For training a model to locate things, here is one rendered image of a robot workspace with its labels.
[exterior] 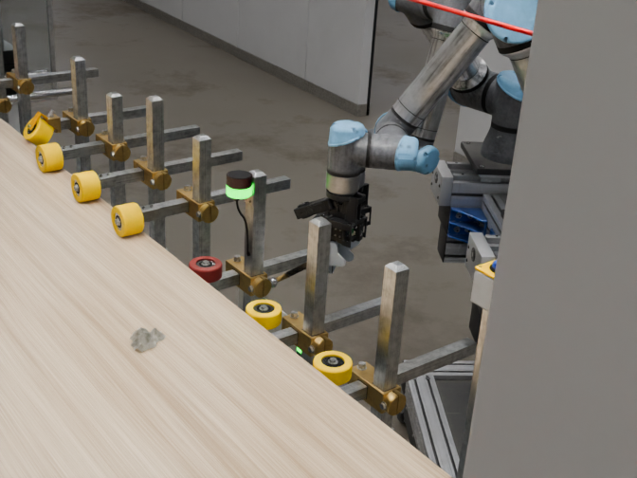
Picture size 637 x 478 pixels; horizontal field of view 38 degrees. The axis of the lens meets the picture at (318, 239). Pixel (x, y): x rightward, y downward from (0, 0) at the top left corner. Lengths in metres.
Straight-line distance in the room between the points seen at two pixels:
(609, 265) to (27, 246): 2.23
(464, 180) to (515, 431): 2.45
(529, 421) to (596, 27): 0.08
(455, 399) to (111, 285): 1.33
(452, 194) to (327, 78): 3.96
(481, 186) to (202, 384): 1.16
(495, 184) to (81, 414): 1.40
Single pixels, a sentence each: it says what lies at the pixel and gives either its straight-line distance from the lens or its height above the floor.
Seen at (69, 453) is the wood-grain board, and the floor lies 0.90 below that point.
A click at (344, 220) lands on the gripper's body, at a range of 2.05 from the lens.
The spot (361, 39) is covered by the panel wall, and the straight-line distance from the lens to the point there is 6.18.
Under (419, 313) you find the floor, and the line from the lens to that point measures 3.92.
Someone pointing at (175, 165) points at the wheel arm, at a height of 0.96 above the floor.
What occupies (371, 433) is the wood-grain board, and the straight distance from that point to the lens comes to 1.71.
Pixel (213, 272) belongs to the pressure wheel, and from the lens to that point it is 2.21.
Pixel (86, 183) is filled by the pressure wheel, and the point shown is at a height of 0.96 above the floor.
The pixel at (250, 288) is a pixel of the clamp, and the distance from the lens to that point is 2.25.
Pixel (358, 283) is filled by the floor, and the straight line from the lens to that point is 4.10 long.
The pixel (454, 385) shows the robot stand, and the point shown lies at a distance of 3.12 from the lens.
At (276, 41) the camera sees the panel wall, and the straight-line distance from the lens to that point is 7.08.
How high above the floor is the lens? 1.93
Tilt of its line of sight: 26 degrees down
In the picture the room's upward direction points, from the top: 4 degrees clockwise
